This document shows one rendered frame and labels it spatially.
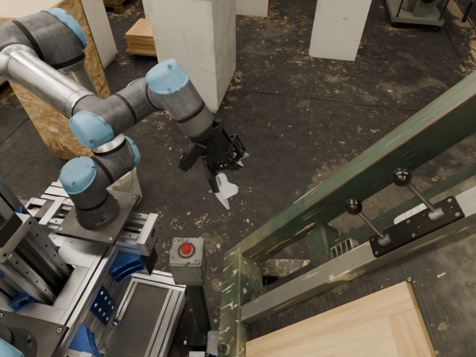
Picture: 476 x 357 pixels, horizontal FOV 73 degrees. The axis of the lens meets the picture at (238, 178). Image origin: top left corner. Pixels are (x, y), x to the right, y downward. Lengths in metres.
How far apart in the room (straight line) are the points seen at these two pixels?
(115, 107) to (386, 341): 0.72
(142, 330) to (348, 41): 3.82
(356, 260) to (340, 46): 3.84
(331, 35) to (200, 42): 1.95
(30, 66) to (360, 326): 0.93
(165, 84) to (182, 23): 2.37
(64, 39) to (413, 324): 1.05
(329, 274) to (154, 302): 1.27
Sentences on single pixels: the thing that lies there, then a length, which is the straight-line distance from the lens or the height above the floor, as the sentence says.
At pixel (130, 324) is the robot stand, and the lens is 1.96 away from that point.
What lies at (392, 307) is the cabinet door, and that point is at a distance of 0.79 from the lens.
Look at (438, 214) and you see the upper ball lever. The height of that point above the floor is 1.48.
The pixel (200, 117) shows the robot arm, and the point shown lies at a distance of 0.68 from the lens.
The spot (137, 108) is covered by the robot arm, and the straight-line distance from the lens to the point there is 0.71.
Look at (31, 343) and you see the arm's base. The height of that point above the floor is 1.06.
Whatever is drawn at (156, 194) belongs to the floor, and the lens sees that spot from 2.67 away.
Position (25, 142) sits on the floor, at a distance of 3.64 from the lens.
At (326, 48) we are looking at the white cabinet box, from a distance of 4.49.
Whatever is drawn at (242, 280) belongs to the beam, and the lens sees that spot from 1.20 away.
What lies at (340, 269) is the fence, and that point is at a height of 1.25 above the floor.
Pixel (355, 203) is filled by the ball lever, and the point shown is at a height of 1.45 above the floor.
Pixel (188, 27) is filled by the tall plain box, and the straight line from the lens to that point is 3.00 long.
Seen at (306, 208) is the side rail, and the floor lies 1.20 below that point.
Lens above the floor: 1.99
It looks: 47 degrees down
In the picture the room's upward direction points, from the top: straight up
